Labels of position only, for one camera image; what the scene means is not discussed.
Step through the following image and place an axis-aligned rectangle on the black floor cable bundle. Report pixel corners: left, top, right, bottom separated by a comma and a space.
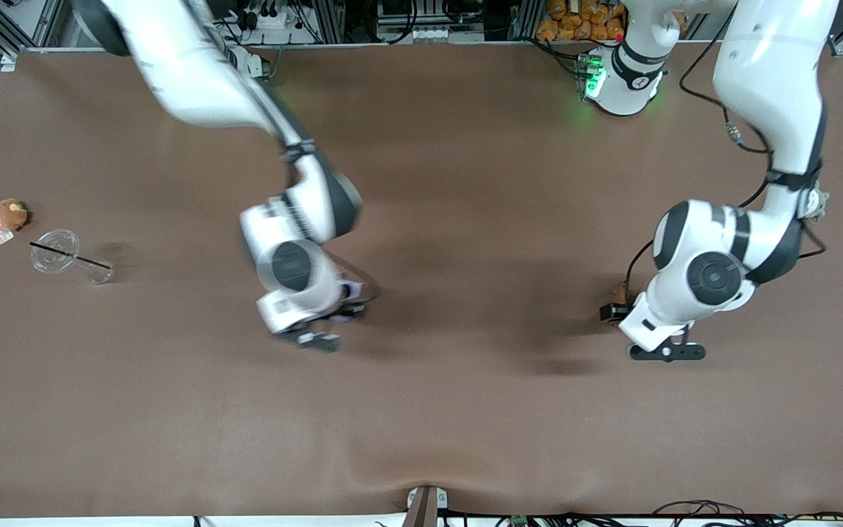
458, 500, 843, 527

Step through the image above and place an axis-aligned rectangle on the white power strip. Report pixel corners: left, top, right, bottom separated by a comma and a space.
244, 6, 292, 31

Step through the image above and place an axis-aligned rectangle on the brown plush toy with tag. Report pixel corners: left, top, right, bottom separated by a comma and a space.
0, 198, 29, 245

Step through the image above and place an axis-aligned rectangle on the grey white Totoro plush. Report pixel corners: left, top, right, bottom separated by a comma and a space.
801, 184, 831, 223

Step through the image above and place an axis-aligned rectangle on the black drinking straw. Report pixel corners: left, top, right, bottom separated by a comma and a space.
29, 242, 112, 269

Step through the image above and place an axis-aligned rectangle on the clear plastic cup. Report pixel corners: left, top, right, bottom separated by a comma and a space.
30, 228, 115, 285

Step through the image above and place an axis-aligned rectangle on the bag of orange plush toys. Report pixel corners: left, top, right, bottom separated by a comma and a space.
536, 0, 628, 42

